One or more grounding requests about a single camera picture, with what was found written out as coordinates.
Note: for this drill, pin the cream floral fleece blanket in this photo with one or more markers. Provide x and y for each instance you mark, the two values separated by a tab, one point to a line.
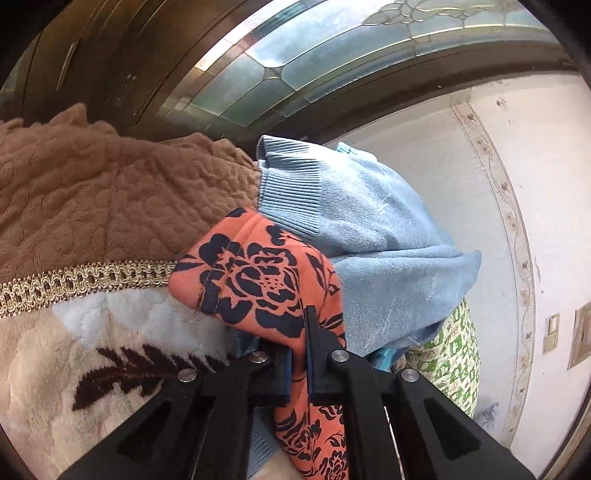
46	369

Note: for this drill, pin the beige wall switch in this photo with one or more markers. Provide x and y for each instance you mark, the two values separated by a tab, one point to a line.
551	332

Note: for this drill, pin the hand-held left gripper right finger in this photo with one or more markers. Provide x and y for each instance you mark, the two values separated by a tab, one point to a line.
310	369

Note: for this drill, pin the green patterned cloth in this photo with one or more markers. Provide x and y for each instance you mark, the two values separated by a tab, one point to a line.
452	350

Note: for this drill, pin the brown embossed blanket gold trim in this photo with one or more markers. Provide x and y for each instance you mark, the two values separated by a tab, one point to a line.
92	194

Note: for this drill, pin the orange floral garment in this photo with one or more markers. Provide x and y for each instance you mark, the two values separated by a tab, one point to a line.
258	277

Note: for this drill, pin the light blue knit sweater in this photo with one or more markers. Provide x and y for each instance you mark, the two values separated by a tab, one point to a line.
369	221

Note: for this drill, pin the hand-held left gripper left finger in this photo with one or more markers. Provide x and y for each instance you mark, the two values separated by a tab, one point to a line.
285	376

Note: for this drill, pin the wooden door with stained glass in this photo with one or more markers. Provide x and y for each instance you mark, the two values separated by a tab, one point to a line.
323	50

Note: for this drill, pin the framed wall panel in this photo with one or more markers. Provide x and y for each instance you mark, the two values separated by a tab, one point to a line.
581	339

